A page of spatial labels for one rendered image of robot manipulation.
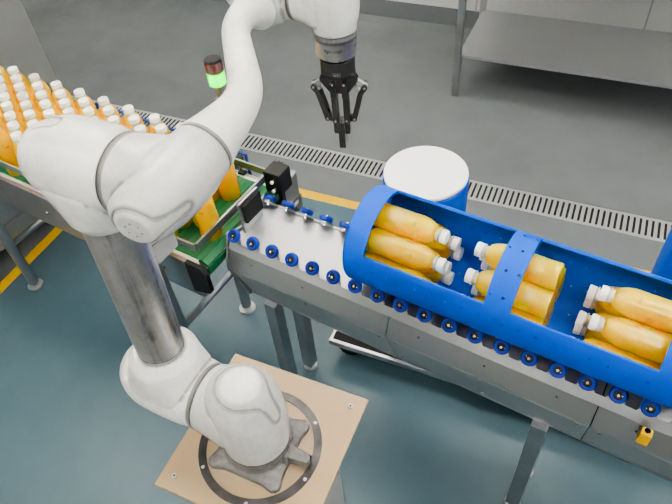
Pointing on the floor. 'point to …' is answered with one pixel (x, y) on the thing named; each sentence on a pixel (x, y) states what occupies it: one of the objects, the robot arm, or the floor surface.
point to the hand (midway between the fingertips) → (342, 132)
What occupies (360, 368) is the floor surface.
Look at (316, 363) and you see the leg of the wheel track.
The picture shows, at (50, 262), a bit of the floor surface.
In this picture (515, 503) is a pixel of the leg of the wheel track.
